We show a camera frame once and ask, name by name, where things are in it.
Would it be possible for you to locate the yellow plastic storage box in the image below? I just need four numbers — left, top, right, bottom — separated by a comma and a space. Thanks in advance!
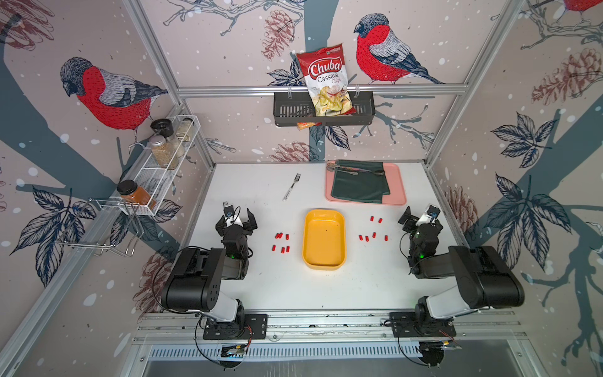
302, 209, 346, 270

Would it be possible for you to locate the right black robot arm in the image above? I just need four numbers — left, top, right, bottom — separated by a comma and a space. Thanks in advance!
398, 205, 525, 325

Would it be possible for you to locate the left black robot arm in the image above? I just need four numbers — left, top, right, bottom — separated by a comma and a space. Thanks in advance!
160, 205, 258, 328

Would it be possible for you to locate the pink plastic tray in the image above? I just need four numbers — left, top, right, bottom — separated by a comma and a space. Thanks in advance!
325, 163, 408, 206

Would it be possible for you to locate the dark green cloth napkin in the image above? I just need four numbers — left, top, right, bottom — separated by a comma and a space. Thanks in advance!
331, 160, 390, 204

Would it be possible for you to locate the silver fork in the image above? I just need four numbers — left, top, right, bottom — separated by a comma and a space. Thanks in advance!
283, 173, 301, 201

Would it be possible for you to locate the iridescent metal spoon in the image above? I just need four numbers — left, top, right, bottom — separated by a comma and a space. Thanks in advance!
351, 167, 385, 176

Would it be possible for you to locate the silver lid spice jar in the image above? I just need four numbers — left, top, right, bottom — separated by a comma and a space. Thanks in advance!
149, 135, 178, 170

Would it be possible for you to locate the orange spice jar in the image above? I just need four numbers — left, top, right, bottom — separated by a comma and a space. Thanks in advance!
116, 180, 156, 210

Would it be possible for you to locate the clear spice jar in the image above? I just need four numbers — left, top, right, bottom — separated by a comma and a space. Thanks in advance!
176, 117, 195, 142

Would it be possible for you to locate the small snack packet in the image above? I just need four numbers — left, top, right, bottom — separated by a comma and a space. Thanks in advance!
297, 123, 317, 130

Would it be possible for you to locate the black lid spice jar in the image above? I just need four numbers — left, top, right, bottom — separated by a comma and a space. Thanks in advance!
150, 119, 181, 148

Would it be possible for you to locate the red cassava chips bag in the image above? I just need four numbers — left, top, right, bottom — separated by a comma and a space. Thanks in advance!
296, 44, 356, 116

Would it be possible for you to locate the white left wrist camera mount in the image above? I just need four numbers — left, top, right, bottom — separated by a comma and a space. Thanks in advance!
223, 202, 243, 227

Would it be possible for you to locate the white wire spice rack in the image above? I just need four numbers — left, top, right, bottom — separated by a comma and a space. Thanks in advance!
111, 115, 199, 218

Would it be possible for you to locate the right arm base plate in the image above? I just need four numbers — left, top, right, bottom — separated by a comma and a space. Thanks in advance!
384, 310, 456, 338

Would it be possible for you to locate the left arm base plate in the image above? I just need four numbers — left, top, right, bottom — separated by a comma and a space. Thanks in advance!
202, 314, 268, 340

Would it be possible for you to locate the chrome wire holder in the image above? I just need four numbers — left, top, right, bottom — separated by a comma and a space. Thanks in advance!
57, 197, 144, 258

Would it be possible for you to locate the black wall basket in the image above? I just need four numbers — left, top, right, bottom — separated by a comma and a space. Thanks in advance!
273, 91, 375, 127

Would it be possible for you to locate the aluminium frame profile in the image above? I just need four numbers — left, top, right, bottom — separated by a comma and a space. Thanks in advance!
177, 83, 470, 99

